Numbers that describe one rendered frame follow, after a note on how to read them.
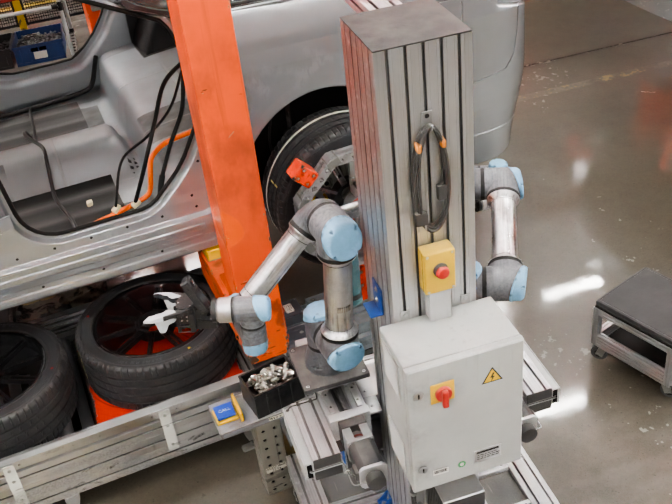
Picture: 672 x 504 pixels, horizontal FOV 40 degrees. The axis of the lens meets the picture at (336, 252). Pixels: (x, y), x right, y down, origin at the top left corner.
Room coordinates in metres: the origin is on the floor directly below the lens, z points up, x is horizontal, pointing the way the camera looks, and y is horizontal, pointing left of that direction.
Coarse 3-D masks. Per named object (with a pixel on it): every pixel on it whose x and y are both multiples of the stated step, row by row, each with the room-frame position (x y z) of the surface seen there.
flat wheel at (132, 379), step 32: (128, 288) 3.27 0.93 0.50; (160, 288) 3.27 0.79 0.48; (96, 320) 3.07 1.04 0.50; (128, 320) 3.07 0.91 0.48; (96, 352) 2.86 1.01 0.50; (160, 352) 2.81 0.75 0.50; (192, 352) 2.79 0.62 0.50; (224, 352) 2.89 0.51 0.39; (96, 384) 2.83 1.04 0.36; (128, 384) 2.73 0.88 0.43; (160, 384) 2.73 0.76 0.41; (192, 384) 2.76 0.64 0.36
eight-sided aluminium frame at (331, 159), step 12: (324, 156) 3.15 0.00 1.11; (336, 156) 3.12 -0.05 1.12; (348, 156) 3.13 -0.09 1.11; (324, 168) 3.09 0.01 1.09; (324, 180) 3.09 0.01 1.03; (300, 192) 3.10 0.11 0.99; (312, 192) 3.07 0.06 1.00; (300, 204) 3.05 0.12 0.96; (312, 252) 3.06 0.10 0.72; (360, 252) 3.18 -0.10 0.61; (360, 264) 3.13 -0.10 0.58
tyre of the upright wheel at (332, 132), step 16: (320, 112) 3.40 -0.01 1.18; (304, 128) 3.32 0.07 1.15; (320, 128) 3.27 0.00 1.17; (336, 128) 3.24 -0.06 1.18; (288, 144) 3.29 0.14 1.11; (304, 144) 3.22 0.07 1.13; (320, 144) 3.18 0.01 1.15; (336, 144) 3.20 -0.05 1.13; (272, 160) 3.30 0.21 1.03; (288, 160) 3.21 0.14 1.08; (304, 160) 3.16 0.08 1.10; (272, 176) 3.24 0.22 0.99; (288, 176) 3.14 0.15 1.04; (272, 192) 3.21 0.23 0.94; (288, 192) 3.13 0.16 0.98; (272, 208) 3.20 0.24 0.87; (288, 208) 3.12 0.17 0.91; (288, 224) 3.12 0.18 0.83; (304, 256) 3.14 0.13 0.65
